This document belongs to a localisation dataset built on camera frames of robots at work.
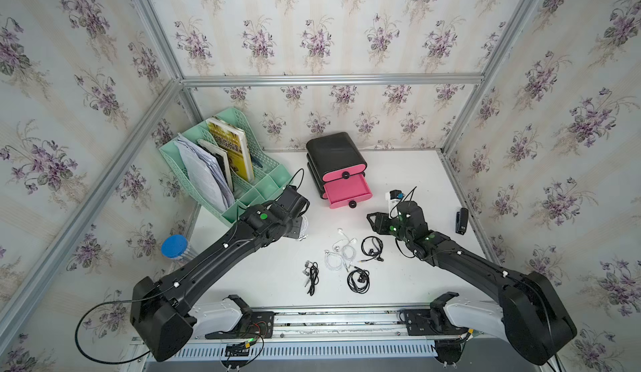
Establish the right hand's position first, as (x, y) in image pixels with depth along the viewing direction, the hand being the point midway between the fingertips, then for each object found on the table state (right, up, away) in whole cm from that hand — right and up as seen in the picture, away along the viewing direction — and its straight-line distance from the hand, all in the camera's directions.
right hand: (374, 216), depth 86 cm
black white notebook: (-55, +21, +5) cm, 59 cm away
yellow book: (-52, +27, +6) cm, 59 cm away
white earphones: (-11, -13, +2) cm, 17 cm away
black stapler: (+35, -2, +7) cm, 36 cm away
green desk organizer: (-39, +13, +15) cm, 44 cm away
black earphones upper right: (0, -12, +4) cm, 12 cm away
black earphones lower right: (-6, -21, -4) cm, 22 cm away
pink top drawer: (-10, +15, +7) cm, 19 cm away
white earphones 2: (-24, -2, -8) cm, 26 cm away
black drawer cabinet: (-12, +17, +5) cm, 22 cm away
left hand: (-27, -2, -8) cm, 28 cm away
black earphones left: (-22, -18, -2) cm, 29 cm away
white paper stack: (-56, +15, -8) cm, 58 cm away
